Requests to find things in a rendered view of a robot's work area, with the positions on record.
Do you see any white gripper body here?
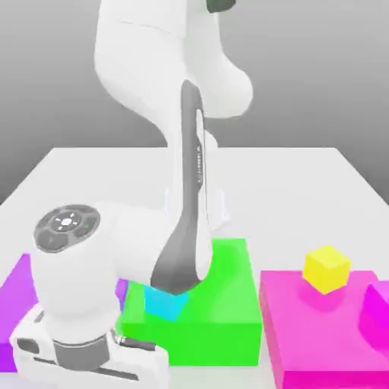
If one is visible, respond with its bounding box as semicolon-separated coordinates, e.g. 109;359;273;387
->
13;341;170;389

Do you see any small cyan cube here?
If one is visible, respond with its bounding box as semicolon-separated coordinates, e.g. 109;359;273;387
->
143;284;190;322

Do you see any small yellow cube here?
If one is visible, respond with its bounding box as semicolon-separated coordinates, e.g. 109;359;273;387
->
302;245;353;296

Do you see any small magenta cube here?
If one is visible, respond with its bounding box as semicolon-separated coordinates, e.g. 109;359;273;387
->
357;280;389;360

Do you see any large green box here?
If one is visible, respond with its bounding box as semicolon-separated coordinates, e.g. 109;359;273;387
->
120;238;264;368

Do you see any large purple box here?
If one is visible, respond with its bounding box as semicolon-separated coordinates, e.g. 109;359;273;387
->
0;253;131;374

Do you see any large pink box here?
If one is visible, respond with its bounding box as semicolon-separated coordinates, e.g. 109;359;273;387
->
258;269;389;389

